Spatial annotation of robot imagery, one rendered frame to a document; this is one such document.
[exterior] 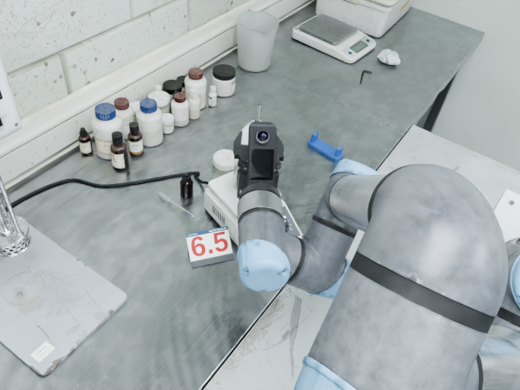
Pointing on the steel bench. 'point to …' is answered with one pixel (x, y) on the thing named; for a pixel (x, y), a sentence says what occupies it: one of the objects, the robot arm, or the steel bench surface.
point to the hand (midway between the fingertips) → (257, 121)
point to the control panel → (291, 224)
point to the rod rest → (326, 148)
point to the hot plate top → (225, 191)
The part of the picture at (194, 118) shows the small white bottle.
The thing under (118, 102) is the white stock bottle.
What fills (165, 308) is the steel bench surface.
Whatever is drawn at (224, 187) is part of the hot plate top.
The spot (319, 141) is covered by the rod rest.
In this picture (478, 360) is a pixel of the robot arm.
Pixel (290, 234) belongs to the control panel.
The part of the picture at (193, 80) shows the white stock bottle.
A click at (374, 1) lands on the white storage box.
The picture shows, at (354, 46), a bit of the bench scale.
